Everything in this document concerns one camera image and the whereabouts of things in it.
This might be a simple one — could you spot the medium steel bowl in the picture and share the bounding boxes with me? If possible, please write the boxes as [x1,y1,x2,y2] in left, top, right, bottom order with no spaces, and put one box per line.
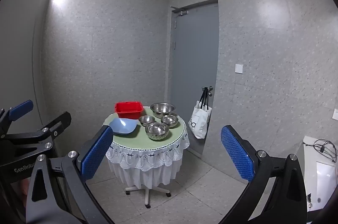
[161,114,179,128]

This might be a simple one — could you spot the round table white base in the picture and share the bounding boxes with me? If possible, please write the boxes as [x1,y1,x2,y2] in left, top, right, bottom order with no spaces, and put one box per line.
[124,185,171,209]

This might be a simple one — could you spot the small steel bowl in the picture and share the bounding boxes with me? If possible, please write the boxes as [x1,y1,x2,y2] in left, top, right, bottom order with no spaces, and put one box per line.
[139,115,156,127]

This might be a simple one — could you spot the white tote bag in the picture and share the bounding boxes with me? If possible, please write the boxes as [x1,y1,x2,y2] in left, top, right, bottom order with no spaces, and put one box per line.
[188,90,212,139]

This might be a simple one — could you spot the person's hand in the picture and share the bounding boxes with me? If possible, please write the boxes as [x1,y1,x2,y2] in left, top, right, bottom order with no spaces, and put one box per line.
[18,178,29,207]

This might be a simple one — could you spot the red plastic square basin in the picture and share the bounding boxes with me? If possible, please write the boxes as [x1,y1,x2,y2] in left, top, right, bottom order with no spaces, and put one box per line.
[114,101,144,119]

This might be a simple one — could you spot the green white lace tablecloth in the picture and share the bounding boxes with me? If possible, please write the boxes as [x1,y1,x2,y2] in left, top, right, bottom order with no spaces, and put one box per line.
[106,118,190,189]

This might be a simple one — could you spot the white wall switch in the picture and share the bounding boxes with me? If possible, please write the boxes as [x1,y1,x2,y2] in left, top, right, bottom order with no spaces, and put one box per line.
[235,64,244,74]

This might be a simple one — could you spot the blue square plate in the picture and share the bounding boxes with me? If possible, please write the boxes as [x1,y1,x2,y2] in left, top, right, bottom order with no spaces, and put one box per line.
[109,118,138,135]

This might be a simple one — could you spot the door closer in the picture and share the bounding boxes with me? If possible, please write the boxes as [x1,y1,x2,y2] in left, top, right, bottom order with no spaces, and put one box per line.
[170,6,188,16]

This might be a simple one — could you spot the grey door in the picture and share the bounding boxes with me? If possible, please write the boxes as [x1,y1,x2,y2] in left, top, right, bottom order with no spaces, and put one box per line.
[168,0,219,157]

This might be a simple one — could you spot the black cables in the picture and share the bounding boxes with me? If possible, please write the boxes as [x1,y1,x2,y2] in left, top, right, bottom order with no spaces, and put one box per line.
[302,138,338,163]

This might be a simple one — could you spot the large steel bowl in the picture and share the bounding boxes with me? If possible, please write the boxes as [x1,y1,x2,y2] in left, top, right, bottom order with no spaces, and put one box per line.
[150,102,176,119]

